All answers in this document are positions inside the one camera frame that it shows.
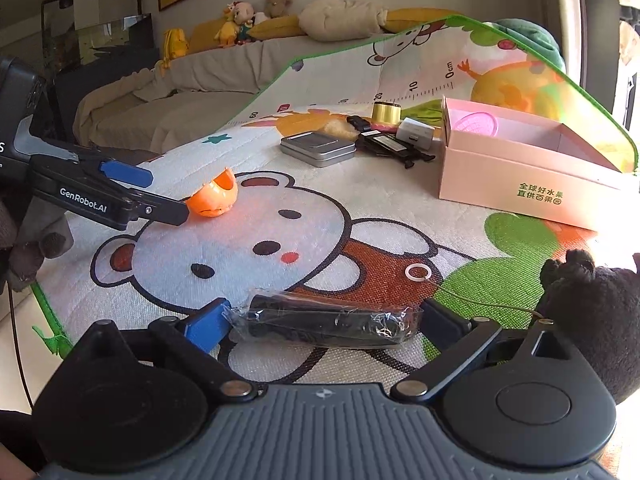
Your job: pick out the cartoon printed play mat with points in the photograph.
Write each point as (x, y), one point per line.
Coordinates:
(350, 200)

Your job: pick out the pink cardboard box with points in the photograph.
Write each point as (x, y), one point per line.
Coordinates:
(525, 180)

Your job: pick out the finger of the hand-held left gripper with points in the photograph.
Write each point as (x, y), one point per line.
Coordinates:
(127, 174)
(165, 211)

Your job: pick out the small black device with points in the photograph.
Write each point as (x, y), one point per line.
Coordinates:
(357, 123)

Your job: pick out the yellow plush backpack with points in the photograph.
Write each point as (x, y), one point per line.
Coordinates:
(175, 45)

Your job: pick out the silver metal tin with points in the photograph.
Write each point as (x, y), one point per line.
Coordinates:
(317, 149)

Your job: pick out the white charger plug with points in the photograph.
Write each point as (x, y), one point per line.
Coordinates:
(415, 132)

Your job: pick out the gold tape spool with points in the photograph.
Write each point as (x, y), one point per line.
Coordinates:
(385, 114)

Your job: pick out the pink round lid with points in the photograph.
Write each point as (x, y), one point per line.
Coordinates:
(475, 124)

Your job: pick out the glass fish tank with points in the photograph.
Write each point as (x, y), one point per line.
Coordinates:
(100, 35)

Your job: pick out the yellow banana pillow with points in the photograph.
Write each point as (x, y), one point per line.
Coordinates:
(280, 26)

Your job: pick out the yellow duck plush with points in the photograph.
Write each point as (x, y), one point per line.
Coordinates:
(227, 27)

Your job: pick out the dark brown plush toy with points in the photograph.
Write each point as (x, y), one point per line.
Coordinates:
(595, 320)

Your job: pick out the person's left hand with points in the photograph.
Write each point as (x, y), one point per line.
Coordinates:
(50, 240)

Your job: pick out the beige bolster pillow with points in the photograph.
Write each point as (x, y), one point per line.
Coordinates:
(340, 19)

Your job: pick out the grey covered sofa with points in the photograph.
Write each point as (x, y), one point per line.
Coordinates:
(215, 75)

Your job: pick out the mustard yellow cushion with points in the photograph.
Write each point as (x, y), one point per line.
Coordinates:
(202, 35)

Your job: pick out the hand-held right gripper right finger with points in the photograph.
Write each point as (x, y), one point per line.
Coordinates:
(442, 322)

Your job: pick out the black flat clip case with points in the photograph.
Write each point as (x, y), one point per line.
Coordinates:
(387, 145)

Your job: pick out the green plush cushion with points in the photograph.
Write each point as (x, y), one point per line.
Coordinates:
(530, 35)

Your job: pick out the grey brown teddy bear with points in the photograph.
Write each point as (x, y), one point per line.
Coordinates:
(277, 2)

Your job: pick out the orange plastic toy shell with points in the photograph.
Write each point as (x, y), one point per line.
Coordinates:
(212, 200)

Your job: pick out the beige knitted pouch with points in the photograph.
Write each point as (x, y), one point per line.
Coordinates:
(335, 126)

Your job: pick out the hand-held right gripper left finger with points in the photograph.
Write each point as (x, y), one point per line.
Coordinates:
(207, 327)

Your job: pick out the black tube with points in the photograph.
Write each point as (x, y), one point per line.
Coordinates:
(320, 322)

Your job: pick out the pink faced doll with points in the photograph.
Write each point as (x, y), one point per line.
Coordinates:
(245, 17)

